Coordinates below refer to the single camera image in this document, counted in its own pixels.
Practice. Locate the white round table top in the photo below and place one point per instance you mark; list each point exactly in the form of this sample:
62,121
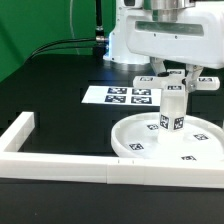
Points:
138,136

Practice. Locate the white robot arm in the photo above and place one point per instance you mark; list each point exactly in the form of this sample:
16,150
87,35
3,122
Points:
118,53

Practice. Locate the white marker tag sheet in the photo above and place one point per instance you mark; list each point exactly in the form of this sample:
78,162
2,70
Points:
122,96

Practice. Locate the white cross-shaped table base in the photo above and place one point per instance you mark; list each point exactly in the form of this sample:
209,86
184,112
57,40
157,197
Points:
175,78

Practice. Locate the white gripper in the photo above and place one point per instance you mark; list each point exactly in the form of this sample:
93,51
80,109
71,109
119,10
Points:
197,38

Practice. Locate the black vertical pole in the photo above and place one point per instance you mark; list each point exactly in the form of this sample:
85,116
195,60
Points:
99,49

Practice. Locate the white U-shaped fence frame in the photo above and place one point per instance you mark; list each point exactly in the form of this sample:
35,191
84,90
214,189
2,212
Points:
97,169

